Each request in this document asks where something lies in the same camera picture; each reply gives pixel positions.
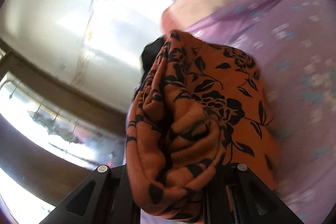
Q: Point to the orange black floral shirt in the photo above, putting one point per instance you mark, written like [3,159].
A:
[199,113]

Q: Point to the purple floral bed sheet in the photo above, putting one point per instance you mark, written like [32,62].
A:
[275,56]

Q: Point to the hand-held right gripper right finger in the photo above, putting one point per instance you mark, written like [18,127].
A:
[236,187]

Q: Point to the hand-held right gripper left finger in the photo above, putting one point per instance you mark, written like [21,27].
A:
[105,192]

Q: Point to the black cloth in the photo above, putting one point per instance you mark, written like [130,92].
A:
[151,56]

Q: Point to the wooden door with stained glass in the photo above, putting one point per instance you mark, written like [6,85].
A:
[52,113]

